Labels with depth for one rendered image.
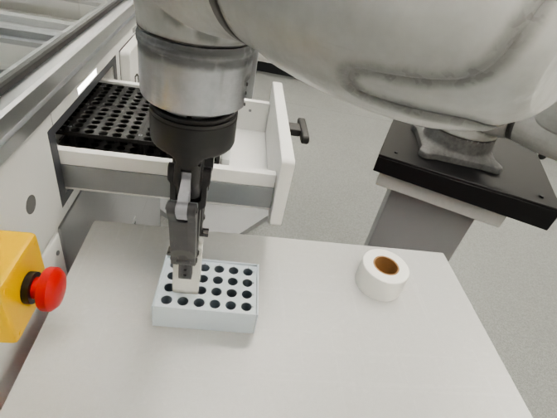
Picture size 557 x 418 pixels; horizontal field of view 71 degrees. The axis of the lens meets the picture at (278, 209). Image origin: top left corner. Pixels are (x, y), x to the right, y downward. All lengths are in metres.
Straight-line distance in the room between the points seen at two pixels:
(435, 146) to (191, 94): 0.72
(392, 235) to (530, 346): 1.00
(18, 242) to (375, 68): 0.34
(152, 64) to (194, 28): 0.05
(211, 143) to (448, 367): 0.41
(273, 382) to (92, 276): 0.27
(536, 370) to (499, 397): 1.26
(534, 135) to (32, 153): 0.82
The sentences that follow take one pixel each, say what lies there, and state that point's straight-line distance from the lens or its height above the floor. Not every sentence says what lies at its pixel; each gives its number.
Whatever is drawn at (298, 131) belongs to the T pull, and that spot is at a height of 0.91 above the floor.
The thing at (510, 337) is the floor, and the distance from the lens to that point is 1.89.
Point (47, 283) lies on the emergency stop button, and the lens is 0.40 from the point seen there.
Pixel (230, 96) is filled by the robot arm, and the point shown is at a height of 1.06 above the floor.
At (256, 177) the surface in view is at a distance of 0.54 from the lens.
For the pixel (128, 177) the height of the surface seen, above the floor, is 0.87.
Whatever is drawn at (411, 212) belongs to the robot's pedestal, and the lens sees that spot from 1.01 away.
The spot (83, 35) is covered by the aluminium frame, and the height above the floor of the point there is 0.99.
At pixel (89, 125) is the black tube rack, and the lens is 0.62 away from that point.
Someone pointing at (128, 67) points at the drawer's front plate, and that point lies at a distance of 0.82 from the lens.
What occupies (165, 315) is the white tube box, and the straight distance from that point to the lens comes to 0.50.
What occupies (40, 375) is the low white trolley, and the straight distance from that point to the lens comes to 0.51.
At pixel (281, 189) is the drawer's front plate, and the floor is 0.88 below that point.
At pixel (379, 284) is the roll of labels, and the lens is 0.58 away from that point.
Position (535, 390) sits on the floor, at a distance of 1.79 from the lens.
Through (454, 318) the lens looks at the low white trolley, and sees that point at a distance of 0.64.
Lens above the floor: 1.18
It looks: 37 degrees down
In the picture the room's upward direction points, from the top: 12 degrees clockwise
